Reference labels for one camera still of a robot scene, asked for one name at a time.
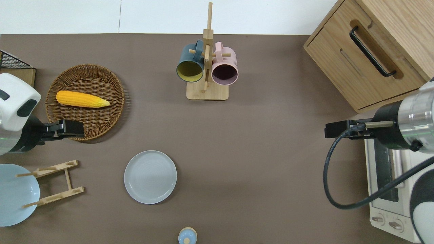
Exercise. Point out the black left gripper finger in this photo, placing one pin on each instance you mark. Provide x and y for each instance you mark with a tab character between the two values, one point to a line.
75	132
74	124

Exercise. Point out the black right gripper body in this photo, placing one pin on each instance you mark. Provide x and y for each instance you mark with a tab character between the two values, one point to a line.
368	135

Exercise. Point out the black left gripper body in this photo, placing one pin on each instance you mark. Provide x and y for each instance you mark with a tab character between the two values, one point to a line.
54	130

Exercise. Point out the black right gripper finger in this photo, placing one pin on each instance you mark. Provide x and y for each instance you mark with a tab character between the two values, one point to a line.
330	134
335	126

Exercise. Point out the gray plate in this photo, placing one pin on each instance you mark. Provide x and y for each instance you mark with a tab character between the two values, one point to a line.
150	177

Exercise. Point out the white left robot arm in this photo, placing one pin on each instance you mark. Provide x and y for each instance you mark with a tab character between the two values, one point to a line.
15	101

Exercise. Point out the light blue plate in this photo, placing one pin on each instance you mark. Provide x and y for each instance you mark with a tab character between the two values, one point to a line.
13	196

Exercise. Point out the yellow corn cob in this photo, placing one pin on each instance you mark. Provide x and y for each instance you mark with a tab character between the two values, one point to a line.
78	99

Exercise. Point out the wooden dish rack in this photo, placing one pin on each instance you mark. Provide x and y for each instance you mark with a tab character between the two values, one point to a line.
67	179

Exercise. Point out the brown wicker basket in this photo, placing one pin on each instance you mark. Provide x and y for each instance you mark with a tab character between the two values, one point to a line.
84	76

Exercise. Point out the wooden cabinet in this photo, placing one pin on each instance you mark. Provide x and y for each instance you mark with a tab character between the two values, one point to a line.
339	51

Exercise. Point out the white toaster oven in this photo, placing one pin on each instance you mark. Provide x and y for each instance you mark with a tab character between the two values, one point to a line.
383	210

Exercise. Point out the brown table mat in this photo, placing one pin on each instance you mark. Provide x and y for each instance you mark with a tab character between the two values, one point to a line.
254	152

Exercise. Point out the white oven knob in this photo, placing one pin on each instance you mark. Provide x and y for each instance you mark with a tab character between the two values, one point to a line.
395	225
378	219

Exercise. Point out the pink mug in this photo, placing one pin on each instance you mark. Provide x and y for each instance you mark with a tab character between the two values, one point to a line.
229	56

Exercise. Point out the wooden mug tree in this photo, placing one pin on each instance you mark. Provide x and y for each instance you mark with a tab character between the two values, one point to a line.
207	91

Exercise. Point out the teal mug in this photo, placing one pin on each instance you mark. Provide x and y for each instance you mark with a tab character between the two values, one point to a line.
186	57

